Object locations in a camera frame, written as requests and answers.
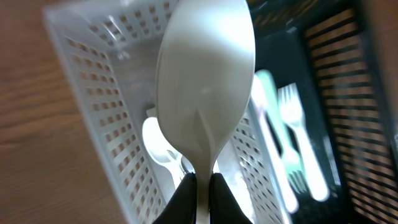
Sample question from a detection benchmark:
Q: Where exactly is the clear perforated plastic basket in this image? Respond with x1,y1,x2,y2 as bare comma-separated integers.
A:
42,0,293,224

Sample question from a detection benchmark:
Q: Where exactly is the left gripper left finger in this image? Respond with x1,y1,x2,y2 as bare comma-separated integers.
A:
153,173,197,224

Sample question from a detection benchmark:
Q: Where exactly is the black perforated plastic basket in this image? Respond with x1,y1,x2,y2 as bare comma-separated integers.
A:
249,0,397,223

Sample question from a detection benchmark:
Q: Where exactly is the white plastic spoon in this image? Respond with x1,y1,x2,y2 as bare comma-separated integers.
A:
251,75,267,115
142,117,185,189
217,141,256,223
155,0,256,223

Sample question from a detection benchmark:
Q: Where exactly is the pale blue plastic fork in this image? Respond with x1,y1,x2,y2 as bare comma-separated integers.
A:
256,69,308,194

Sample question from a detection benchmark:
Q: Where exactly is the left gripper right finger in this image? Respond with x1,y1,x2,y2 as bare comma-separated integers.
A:
209,173,252,224

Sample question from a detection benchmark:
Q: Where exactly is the white plastic fork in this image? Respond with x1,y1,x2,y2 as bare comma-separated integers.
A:
258,110,299,214
278,83,330,202

